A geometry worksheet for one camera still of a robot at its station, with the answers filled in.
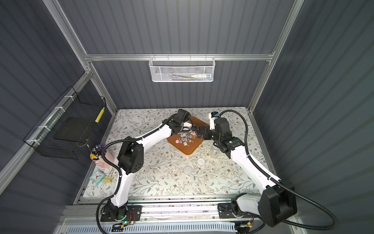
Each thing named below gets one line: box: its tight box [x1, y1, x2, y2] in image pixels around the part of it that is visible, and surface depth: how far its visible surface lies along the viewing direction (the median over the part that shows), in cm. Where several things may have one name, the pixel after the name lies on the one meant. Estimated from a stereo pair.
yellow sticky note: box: [102, 176, 114, 183], surface depth 85 cm
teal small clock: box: [89, 170, 106, 185], surface depth 86 cm
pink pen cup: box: [89, 144, 115, 168], surface depth 84 cm
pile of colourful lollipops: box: [175, 131, 198, 147], surface depth 104 cm
